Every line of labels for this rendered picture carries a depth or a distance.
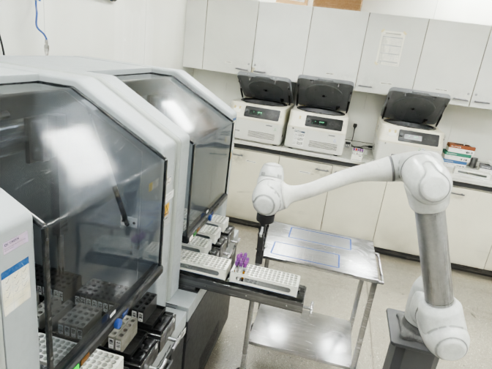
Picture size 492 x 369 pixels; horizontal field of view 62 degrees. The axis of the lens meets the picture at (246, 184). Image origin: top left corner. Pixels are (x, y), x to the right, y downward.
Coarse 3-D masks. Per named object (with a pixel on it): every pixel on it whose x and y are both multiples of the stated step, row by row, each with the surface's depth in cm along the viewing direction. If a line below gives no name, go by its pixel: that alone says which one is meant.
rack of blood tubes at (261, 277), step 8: (248, 264) 185; (232, 272) 178; (248, 272) 180; (256, 272) 180; (264, 272) 180; (272, 272) 181; (280, 272) 183; (232, 280) 179; (240, 280) 179; (248, 280) 180; (256, 280) 181; (264, 280) 175; (272, 280) 177; (280, 280) 176; (288, 280) 176; (296, 280) 178; (264, 288) 176; (272, 288) 180; (280, 288) 180; (288, 288) 181; (296, 288) 173; (296, 296) 174
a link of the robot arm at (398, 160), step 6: (390, 156) 157; (396, 156) 155; (402, 156) 153; (408, 156) 150; (432, 156) 149; (438, 156) 151; (396, 162) 154; (402, 162) 151; (396, 168) 153; (396, 174) 154; (396, 180) 156; (402, 180) 154
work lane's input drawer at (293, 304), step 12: (180, 276) 183; (192, 276) 182; (204, 276) 181; (228, 276) 183; (204, 288) 181; (216, 288) 180; (228, 288) 179; (240, 288) 177; (252, 288) 177; (300, 288) 180; (252, 300) 177; (264, 300) 176; (276, 300) 175; (288, 300) 173; (300, 300) 173; (300, 312) 174; (312, 312) 176
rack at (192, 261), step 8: (184, 256) 186; (192, 256) 186; (200, 256) 188; (208, 256) 189; (216, 256) 189; (184, 264) 189; (192, 264) 181; (200, 264) 180; (208, 264) 181; (216, 264) 183; (224, 264) 184; (200, 272) 182; (208, 272) 186; (216, 272) 186; (224, 272) 179
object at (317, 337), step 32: (288, 224) 245; (288, 256) 207; (320, 256) 211; (352, 256) 215; (256, 320) 242; (288, 320) 246; (320, 320) 249; (352, 320) 251; (288, 352) 220; (320, 352) 222
